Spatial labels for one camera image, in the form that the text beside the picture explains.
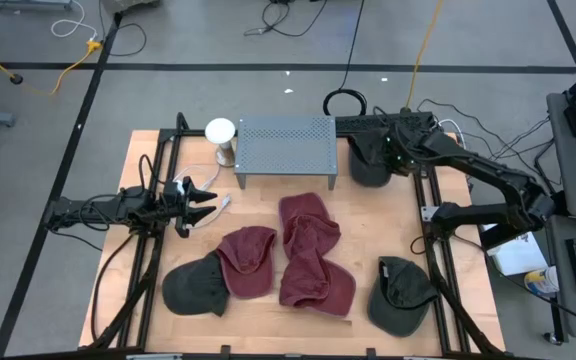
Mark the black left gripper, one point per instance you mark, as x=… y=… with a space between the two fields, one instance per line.
x=175 y=210

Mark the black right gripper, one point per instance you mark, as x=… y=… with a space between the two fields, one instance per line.
x=403 y=150

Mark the dark green cap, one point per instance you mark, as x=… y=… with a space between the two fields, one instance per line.
x=193 y=290
x=398 y=310
x=368 y=172

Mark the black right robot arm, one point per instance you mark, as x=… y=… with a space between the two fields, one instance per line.
x=493 y=175

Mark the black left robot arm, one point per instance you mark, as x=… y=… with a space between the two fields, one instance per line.
x=118 y=205

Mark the black power strip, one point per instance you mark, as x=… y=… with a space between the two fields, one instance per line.
x=363 y=123

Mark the white mushroom lamp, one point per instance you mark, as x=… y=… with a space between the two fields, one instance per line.
x=219 y=131

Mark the grey perforated metal stand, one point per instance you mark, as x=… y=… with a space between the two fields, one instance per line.
x=285 y=145

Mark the white paper box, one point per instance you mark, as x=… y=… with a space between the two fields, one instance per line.
x=518 y=257

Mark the white bottle yellow label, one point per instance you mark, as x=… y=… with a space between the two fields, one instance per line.
x=543 y=281

